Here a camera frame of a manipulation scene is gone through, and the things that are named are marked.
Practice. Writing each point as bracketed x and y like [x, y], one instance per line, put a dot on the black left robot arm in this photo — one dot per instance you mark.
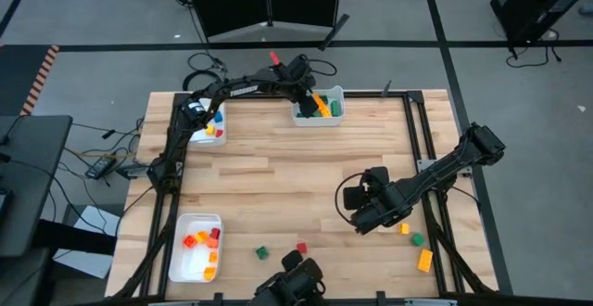
[222, 90]

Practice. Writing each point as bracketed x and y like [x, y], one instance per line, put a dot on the yellow-orange long block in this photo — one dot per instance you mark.
[326, 110]

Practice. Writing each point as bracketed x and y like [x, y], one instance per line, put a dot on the black side desk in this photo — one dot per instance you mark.
[32, 181]

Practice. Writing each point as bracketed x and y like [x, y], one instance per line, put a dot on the red-orange small block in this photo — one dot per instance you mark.
[190, 241]

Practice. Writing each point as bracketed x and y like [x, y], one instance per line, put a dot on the black aluminium table frame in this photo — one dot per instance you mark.
[370, 95]

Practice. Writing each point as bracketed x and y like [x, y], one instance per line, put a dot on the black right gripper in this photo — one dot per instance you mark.
[387, 204]

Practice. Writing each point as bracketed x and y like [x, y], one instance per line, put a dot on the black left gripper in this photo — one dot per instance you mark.
[294, 72]

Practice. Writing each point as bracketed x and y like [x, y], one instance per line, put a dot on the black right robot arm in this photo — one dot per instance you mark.
[445, 167]

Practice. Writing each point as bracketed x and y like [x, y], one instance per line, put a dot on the red small block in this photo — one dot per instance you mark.
[301, 248]
[215, 233]
[219, 133]

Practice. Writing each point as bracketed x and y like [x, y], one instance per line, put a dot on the black equipment cart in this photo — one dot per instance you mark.
[533, 0]

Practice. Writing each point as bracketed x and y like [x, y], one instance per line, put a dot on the green small block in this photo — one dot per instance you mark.
[261, 252]
[417, 239]

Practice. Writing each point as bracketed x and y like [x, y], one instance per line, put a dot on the white plastic bin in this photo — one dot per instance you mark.
[218, 141]
[190, 264]
[319, 121]

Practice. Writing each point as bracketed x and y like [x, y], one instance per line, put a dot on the black power brick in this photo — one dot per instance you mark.
[100, 167]

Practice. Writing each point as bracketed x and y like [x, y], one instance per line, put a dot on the orange small block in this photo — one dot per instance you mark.
[209, 273]
[213, 256]
[212, 243]

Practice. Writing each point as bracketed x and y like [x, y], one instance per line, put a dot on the black power adapter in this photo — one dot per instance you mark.
[108, 134]

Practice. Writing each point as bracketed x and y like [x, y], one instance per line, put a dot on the black folding partition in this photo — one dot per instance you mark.
[231, 0]

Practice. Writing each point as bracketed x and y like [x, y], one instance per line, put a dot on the black mat striped edge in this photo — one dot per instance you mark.
[18, 79]

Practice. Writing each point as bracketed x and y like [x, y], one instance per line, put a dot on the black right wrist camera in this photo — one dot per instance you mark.
[377, 176]

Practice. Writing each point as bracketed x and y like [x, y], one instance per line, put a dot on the blue small block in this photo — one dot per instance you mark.
[218, 117]

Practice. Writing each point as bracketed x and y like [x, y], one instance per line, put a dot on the white paper sheet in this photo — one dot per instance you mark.
[92, 218]

